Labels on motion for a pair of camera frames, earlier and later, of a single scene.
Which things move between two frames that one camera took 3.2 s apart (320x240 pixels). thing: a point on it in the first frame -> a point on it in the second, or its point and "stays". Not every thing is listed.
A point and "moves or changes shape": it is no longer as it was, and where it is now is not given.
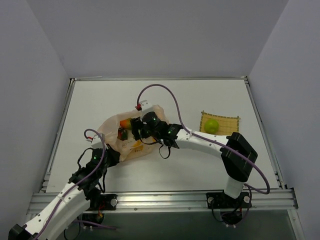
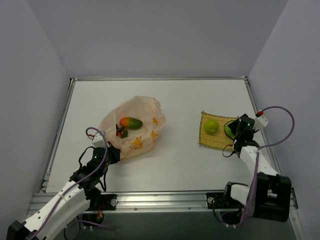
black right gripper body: x=136 y=127 -> x=232 y=127
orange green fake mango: x=125 y=123 stays
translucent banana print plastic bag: x=117 y=129 moves or changes shape
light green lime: x=211 y=126 stays
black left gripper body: x=114 y=155 stays
